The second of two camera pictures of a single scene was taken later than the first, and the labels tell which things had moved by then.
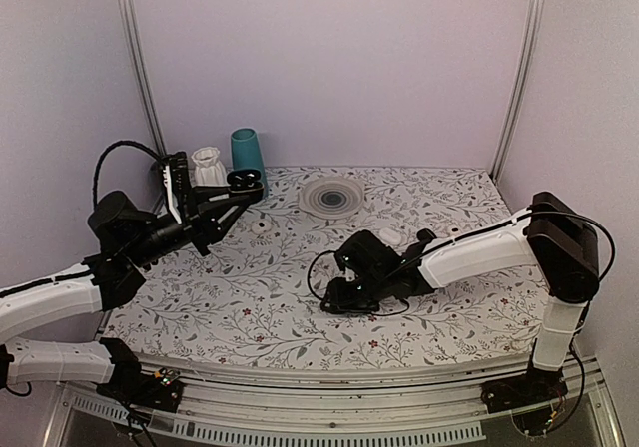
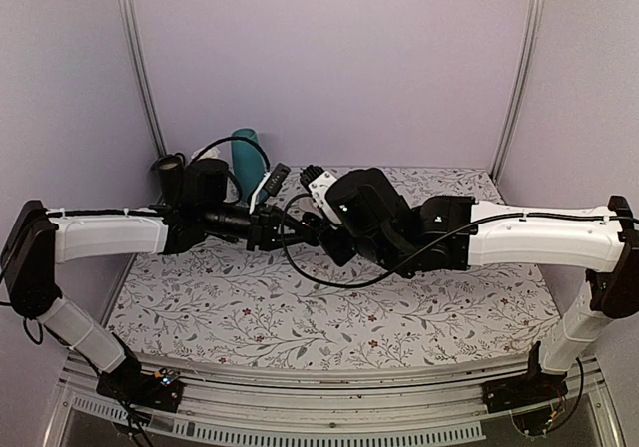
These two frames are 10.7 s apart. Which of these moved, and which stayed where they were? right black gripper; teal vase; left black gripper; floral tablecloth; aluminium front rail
Moved: left black gripper; right black gripper
Stayed: floral tablecloth; teal vase; aluminium front rail
